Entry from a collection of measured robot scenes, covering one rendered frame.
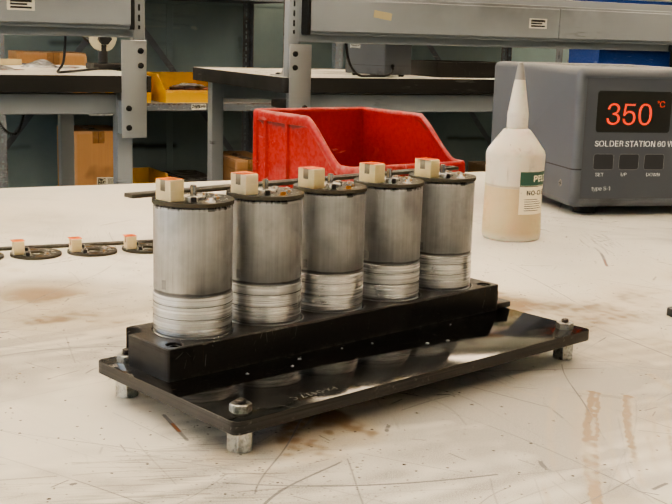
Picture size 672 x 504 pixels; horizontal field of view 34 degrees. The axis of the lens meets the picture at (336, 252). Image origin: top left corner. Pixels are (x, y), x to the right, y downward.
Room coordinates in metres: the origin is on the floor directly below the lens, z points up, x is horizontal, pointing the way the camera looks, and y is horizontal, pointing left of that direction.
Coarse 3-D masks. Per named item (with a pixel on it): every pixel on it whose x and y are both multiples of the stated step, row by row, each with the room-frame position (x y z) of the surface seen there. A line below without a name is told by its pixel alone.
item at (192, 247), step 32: (160, 224) 0.32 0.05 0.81; (192, 224) 0.32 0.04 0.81; (224, 224) 0.33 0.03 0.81; (160, 256) 0.32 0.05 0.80; (192, 256) 0.32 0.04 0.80; (224, 256) 0.33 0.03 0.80; (160, 288) 0.32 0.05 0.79; (192, 288) 0.32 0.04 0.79; (224, 288) 0.33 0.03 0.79; (160, 320) 0.32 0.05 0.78; (192, 320) 0.32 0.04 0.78; (224, 320) 0.33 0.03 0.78
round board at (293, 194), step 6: (258, 186) 0.36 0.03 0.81; (270, 186) 0.36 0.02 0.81; (276, 186) 0.36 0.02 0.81; (228, 192) 0.35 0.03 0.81; (264, 192) 0.34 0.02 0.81; (270, 192) 0.34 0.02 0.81; (276, 192) 0.35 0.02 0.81; (288, 192) 0.35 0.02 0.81; (294, 192) 0.35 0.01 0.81; (300, 192) 0.35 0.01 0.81; (240, 198) 0.34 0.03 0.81; (246, 198) 0.34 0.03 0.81; (252, 198) 0.34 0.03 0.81; (258, 198) 0.34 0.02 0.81; (264, 198) 0.34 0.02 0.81; (270, 198) 0.34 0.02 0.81; (276, 198) 0.34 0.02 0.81; (282, 198) 0.34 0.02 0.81; (288, 198) 0.34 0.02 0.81; (294, 198) 0.34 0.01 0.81
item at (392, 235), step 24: (384, 192) 0.38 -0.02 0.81; (408, 192) 0.38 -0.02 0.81; (384, 216) 0.38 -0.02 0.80; (408, 216) 0.38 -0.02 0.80; (384, 240) 0.38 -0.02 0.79; (408, 240) 0.38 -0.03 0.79; (384, 264) 0.38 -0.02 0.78; (408, 264) 0.38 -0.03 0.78; (384, 288) 0.38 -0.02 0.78; (408, 288) 0.38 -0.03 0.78
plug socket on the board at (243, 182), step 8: (232, 176) 0.35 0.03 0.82; (240, 176) 0.34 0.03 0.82; (248, 176) 0.34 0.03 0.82; (256, 176) 0.34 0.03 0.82; (232, 184) 0.35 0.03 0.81; (240, 184) 0.34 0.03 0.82; (248, 184) 0.34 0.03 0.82; (256, 184) 0.34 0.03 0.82; (232, 192) 0.35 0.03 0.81; (240, 192) 0.34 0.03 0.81; (248, 192) 0.34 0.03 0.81; (256, 192) 0.34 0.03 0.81
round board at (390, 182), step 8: (392, 176) 0.40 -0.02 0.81; (400, 176) 0.40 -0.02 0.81; (408, 176) 0.39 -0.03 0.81; (368, 184) 0.38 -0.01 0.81; (376, 184) 0.38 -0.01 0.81; (384, 184) 0.38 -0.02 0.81; (392, 184) 0.38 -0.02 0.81; (400, 184) 0.38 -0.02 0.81; (408, 184) 0.38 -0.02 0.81; (416, 184) 0.38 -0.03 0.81
